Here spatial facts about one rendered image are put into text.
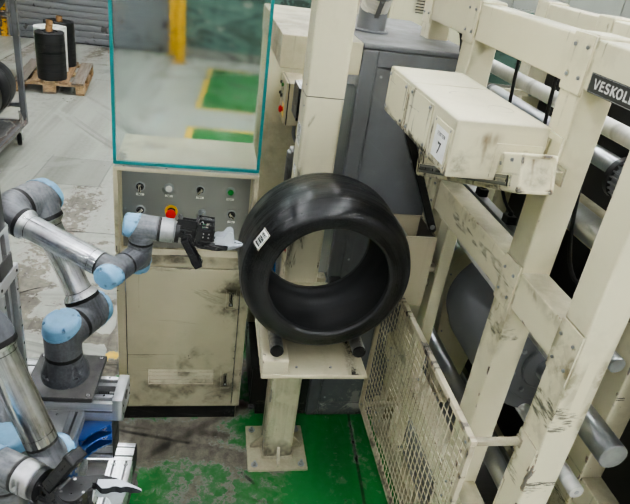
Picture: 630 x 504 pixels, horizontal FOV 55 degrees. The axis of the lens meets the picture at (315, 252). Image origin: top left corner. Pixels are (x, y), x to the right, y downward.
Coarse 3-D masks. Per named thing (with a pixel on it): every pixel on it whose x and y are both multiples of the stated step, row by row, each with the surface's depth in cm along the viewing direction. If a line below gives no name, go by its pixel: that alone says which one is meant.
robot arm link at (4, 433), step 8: (0, 424) 151; (8, 424) 151; (0, 432) 148; (8, 432) 148; (16, 432) 149; (0, 440) 146; (8, 440) 146; (16, 440) 146; (16, 448) 145; (24, 448) 148
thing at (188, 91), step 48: (144, 0) 201; (192, 0) 203; (240, 0) 205; (144, 48) 208; (192, 48) 210; (240, 48) 212; (144, 96) 216; (192, 96) 218; (240, 96) 221; (144, 144) 224; (192, 144) 227; (240, 144) 229
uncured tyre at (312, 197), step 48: (288, 192) 186; (336, 192) 181; (240, 240) 195; (288, 240) 178; (384, 240) 183; (288, 288) 218; (336, 288) 221; (384, 288) 211; (288, 336) 196; (336, 336) 198
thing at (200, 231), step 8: (200, 216) 187; (208, 216) 187; (176, 224) 182; (184, 224) 182; (192, 224) 182; (200, 224) 181; (208, 224) 185; (176, 232) 181; (184, 232) 184; (192, 232) 184; (200, 232) 182; (208, 232) 182; (176, 240) 182; (192, 240) 185; (200, 240) 184; (208, 240) 185; (200, 248) 185
